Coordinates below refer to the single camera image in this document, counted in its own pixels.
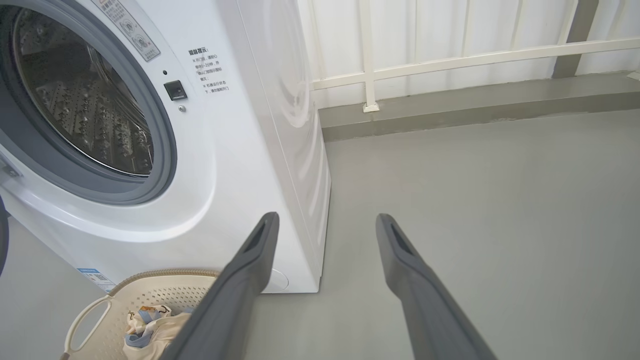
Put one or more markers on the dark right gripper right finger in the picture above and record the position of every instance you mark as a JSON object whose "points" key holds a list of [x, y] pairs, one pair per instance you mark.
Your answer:
{"points": [[425, 305]]}

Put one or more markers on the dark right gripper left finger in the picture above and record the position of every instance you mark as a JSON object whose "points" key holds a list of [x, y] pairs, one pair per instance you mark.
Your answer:
{"points": [[235, 295]]}

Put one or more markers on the cream cloth garment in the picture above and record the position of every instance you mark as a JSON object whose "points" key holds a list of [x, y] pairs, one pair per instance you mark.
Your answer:
{"points": [[160, 332]]}

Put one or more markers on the round black glass washer door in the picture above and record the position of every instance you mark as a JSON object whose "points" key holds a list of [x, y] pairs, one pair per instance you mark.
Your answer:
{"points": [[3, 235]]}

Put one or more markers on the cream perforated laundry basket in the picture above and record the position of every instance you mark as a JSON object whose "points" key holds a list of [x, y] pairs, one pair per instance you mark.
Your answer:
{"points": [[165, 295]]}

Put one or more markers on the white front-load washing machine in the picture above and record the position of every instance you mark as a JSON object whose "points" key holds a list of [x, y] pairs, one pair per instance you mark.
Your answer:
{"points": [[225, 175]]}

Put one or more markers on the grey rubber door seal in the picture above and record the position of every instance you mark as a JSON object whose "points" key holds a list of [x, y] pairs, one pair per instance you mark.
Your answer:
{"points": [[160, 150]]}

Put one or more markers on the black door latch slot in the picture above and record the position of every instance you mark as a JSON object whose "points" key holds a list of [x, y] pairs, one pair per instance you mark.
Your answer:
{"points": [[175, 90]]}

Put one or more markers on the round white filter cover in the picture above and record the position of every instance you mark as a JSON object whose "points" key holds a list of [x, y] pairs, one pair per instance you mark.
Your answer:
{"points": [[279, 280]]}

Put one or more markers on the blue energy label sticker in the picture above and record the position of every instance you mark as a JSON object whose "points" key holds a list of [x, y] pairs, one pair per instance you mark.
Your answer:
{"points": [[97, 280]]}

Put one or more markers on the steel perforated washer drum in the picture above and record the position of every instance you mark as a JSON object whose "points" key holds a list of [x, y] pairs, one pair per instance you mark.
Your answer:
{"points": [[75, 100]]}

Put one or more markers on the white metal railing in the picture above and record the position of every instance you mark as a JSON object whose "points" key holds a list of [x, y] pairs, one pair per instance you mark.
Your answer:
{"points": [[367, 50]]}

